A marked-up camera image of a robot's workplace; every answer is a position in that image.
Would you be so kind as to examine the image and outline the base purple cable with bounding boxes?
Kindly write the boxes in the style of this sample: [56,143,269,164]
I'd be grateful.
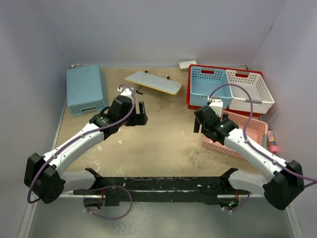
[221,192,251,213]
[83,185,134,220]

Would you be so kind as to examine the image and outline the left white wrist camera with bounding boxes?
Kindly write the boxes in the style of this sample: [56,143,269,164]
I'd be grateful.
[117,87,134,100]

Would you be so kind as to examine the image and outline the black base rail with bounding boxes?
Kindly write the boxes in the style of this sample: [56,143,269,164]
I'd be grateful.
[74,168,238,206]

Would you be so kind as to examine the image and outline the small blue perforated basket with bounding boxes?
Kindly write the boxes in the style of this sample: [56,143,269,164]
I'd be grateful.
[186,64,232,109]

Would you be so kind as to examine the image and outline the small white box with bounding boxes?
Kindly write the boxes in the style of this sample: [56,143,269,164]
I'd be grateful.
[178,60,197,72]

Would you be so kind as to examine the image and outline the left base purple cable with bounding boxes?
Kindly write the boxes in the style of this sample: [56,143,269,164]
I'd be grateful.
[83,185,134,220]

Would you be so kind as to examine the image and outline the large pink basket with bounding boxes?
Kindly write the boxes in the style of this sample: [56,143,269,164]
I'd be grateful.
[203,110,268,160]

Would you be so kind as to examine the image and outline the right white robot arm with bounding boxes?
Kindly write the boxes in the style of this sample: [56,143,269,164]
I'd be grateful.
[194,106,304,210]

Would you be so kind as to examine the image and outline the red plastic tray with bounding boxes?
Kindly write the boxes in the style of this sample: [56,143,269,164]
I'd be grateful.
[186,64,274,116]

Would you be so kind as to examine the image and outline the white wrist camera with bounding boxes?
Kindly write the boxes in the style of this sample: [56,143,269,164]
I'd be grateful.
[117,87,134,100]
[208,97,223,117]

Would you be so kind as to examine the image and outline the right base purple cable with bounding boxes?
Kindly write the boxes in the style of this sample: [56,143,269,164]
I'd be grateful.
[221,192,251,213]

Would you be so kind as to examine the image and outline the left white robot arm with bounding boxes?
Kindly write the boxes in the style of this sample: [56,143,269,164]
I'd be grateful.
[24,95,148,204]

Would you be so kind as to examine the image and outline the pink marker tube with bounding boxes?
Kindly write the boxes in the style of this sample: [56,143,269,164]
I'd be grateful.
[267,130,279,155]

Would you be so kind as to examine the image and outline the white perforated basket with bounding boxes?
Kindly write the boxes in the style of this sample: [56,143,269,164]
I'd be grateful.
[226,69,275,115]

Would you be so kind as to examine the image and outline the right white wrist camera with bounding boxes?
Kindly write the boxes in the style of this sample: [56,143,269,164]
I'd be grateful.
[208,97,223,117]

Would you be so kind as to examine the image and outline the yellow-edged whiteboard stand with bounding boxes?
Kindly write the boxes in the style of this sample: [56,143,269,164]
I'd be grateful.
[125,71,182,100]

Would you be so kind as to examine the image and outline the large blue basket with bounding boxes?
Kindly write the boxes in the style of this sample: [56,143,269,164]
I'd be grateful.
[66,64,108,116]

